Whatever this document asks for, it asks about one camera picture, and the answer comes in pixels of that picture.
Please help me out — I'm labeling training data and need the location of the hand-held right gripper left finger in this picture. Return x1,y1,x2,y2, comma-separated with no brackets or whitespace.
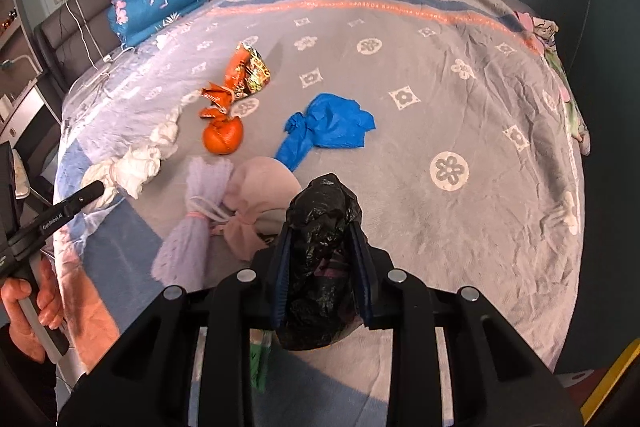
59,223,297,427

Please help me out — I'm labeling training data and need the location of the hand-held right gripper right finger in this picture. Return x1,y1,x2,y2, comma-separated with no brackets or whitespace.
348,221,586,427

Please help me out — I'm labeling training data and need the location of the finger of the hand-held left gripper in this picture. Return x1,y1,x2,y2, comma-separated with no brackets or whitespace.
7,181,106,259

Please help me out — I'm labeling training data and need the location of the white tissue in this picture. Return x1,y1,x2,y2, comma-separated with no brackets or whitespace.
112,144,164,200
81,159,121,208
150,107,181,158

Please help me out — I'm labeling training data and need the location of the black plastic bag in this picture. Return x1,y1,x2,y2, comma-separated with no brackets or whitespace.
277,174,363,350

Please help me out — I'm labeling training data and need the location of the blue plastic bag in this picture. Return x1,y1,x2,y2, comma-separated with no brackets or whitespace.
274,93,376,172

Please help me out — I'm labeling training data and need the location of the yellow ring object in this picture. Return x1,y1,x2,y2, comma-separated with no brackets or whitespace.
580,341,640,427

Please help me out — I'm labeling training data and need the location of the person's left hand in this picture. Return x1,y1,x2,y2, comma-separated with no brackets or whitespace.
0,257,66,361

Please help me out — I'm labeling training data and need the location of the green packet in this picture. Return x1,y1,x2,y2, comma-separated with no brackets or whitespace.
250,329,274,392

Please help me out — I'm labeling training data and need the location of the white shelf unit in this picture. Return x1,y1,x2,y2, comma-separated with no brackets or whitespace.
0,0,64,158

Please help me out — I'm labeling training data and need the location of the orange tangerine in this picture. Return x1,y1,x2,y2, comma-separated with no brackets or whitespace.
202,116,245,155

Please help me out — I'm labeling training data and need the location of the grey padded headboard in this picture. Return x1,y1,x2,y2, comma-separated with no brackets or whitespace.
32,0,244,80

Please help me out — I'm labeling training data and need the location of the small crumpled orange wrapper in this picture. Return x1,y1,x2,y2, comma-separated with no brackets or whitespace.
200,82,236,120

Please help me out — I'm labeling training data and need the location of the orange printed snack bag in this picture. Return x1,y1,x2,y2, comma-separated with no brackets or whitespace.
227,42,274,100

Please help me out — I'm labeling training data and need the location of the blue floral folded quilt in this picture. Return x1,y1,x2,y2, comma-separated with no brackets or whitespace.
109,0,214,49

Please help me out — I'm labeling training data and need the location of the grey flower printed bed sheet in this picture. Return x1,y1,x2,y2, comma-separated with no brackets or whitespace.
52,0,587,408

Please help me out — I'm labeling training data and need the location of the floral cloth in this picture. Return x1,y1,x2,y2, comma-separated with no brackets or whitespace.
515,9,592,156

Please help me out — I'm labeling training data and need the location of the beige drawstring pouch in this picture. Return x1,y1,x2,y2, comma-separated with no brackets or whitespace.
220,157,304,264

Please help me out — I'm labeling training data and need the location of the white charging cable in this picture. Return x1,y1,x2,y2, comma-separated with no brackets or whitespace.
64,0,137,74

